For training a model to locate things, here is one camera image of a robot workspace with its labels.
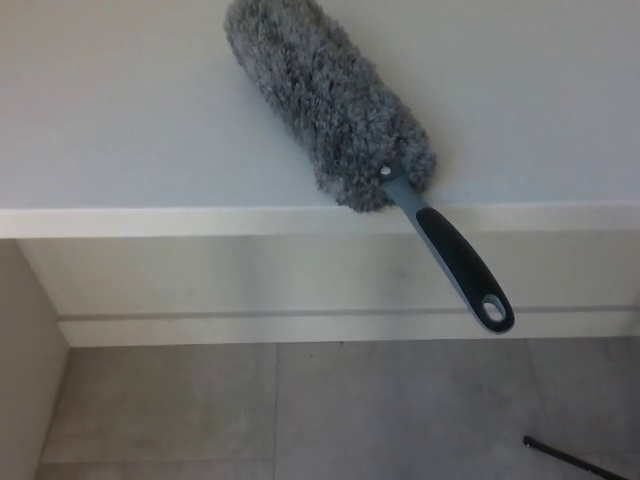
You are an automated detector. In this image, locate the thin black rod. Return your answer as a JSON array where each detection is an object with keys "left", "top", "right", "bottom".
[{"left": 522, "top": 434, "right": 632, "bottom": 480}]

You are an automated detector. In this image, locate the grey fluffy microfibre duster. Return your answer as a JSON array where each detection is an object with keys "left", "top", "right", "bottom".
[{"left": 222, "top": 0, "right": 516, "bottom": 335}]

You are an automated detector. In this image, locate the white built-in shelf unit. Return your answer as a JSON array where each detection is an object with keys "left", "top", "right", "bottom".
[{"left": 0, "top": 0, "right": 640, "bottom": 347}]

